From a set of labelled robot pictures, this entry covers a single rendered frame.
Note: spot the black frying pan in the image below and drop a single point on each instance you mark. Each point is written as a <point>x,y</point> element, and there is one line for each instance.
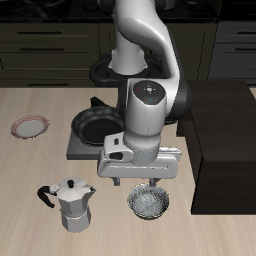
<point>100,128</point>

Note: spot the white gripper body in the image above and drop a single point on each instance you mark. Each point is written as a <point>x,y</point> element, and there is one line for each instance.
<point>140,170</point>

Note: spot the small red-rimmed fluted dish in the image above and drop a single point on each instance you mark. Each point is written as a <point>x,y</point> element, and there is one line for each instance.
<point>30,127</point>

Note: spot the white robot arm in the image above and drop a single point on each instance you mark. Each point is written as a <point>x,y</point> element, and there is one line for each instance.
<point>146,110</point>

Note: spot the dark kitchen cupboards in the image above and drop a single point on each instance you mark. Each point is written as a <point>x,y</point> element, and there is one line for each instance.
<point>53,50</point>

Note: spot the silver moka pot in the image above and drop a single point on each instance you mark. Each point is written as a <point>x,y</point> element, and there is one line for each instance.
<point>74,205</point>

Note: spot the grey speckled bowl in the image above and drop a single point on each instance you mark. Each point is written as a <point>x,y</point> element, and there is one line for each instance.
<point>148,202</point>

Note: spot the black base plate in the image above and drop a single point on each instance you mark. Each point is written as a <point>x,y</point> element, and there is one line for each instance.
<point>100,71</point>

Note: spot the dark wooden cabinet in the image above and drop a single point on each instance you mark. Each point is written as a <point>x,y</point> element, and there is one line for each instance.
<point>221,140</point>

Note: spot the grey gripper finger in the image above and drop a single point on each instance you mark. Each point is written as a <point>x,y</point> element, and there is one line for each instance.
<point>116,181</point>
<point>153,181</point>

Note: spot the grey kitchen cupboard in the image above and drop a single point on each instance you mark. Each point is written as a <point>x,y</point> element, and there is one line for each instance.
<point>235,50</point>

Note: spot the dark grey stove plate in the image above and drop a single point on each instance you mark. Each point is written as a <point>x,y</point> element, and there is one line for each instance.
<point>81,151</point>

